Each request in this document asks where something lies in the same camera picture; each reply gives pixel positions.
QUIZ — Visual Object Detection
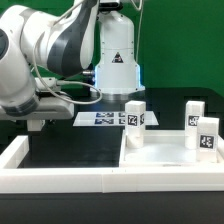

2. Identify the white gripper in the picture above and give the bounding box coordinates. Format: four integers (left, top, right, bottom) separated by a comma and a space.
0, 91, 74, 120

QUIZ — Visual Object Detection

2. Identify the white square table top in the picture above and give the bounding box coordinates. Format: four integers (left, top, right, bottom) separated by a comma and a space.
119, 130, 224, 167

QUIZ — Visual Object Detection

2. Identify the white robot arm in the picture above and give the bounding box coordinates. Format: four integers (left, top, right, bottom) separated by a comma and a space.
0, 0, 144, 120

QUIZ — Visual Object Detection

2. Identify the white sheet with tags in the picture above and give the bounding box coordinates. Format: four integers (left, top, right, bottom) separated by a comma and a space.
73, 111, 159, 127

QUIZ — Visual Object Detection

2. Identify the white U-shaped fence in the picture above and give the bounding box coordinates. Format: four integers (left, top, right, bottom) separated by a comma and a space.
0, 136, 224, 194

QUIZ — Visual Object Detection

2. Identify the black cable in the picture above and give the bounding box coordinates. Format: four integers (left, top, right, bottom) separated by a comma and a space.
61, 71, 88, 81

